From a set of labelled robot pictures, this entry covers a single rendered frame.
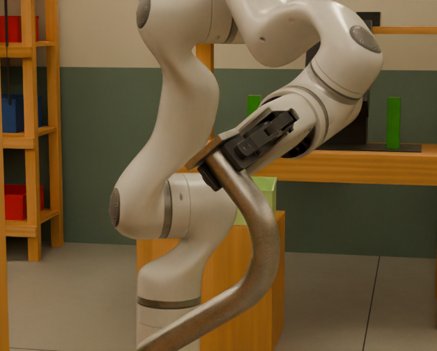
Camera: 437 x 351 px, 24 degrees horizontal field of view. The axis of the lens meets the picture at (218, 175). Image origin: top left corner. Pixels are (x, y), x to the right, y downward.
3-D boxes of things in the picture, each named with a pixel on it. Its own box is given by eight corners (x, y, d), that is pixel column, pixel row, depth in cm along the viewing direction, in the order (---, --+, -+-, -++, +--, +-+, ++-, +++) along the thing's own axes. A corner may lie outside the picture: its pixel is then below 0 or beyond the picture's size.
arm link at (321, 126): (247, 115, 124) (237, 121, 122) (297, 72, 119) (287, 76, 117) (290, 168, 124) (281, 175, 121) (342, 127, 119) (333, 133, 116)
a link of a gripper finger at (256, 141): (246, 131, 109) (218, 148, 103) (266, 114, 107) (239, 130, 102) (265, 154, 109) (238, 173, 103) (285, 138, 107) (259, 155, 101)
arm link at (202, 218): (129, 294, 192) (130, 170, 189) (221, 289, 198) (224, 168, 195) (146, 310, 181) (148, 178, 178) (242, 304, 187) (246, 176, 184)
